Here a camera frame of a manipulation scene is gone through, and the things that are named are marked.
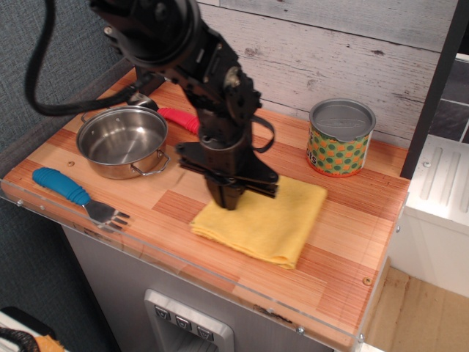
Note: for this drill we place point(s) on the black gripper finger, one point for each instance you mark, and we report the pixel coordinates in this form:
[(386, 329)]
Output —
[(215, 188), (232, 194)]

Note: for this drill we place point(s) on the green orange patterned can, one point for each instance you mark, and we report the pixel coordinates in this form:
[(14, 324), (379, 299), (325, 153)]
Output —
[(340, 130)]

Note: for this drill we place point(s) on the stainless steel pot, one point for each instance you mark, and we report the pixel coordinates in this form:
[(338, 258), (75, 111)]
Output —
[(124, 142)]

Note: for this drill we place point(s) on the orange cloth at corner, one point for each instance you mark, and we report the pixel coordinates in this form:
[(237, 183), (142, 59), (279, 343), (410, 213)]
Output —
[(49, 344)]

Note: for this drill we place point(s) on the grey dispenser panel with buttons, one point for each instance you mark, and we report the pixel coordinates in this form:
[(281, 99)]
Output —
[(178, 327)]

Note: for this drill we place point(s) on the dark grey right post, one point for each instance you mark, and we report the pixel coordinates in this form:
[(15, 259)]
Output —
[(448, 54)]

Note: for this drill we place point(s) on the dark grey left post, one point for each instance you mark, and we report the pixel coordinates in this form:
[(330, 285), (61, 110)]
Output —
[(148, 81)]

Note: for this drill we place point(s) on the spoon with red handle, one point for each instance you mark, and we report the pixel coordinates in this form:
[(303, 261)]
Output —
[(182, 118)]

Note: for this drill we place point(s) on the yellow-orange towel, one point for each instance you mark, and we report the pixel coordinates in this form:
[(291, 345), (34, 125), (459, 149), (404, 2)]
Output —
[(273, 230)]

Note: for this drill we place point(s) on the clear acrylic edge guard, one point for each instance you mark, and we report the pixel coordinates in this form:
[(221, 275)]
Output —
[(328, 291)]

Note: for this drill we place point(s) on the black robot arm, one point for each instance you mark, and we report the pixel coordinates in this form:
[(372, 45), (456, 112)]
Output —
[(170, 38)]

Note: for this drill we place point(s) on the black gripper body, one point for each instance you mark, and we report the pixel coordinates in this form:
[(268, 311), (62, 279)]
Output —
[(238, 163)]

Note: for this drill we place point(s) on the dark grey post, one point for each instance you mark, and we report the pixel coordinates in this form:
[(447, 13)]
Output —
[(148, 81), (448, 54)]

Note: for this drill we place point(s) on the white toy sink unit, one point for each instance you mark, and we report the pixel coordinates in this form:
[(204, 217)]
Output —
[(431, 237)]

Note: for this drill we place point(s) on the fork with blue handle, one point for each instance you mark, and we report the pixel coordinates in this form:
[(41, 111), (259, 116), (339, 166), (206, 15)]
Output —
[(101, 214)]

